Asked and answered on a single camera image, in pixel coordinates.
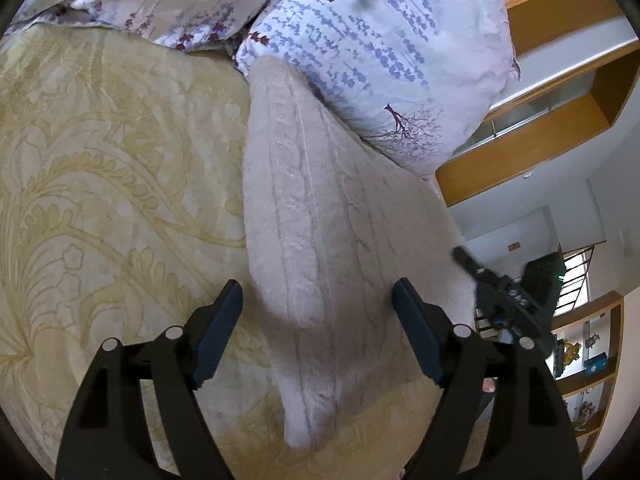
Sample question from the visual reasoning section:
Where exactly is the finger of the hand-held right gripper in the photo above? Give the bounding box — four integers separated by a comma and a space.
452, 245, 503, 286

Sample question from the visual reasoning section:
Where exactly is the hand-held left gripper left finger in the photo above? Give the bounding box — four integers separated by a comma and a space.
54, 279, 245, 480

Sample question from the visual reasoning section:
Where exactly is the wooden wall shelf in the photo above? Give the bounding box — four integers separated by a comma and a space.
549, 291, 627, 463

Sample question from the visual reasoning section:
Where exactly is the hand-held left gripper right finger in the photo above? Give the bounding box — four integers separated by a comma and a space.
391, 277, 585, 480

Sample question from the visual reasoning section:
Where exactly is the beige cable knit sweater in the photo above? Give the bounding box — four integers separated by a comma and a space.
242, 56, 480, 452

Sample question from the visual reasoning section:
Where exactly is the wooden headboard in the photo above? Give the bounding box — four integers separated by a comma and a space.
434, 0, 640, 208

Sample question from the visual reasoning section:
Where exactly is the yellow figurine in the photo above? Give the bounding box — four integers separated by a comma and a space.
561, 339, 585, 367

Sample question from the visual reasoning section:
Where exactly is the yellow patterned bedspread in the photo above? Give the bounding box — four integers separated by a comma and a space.
0, 24, 498, 480

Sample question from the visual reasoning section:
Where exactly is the window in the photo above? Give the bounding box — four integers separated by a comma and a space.
554, 244, 603, 313

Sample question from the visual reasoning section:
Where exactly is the white pillow with blue print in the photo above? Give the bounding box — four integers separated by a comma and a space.
234, 0, 522, 177

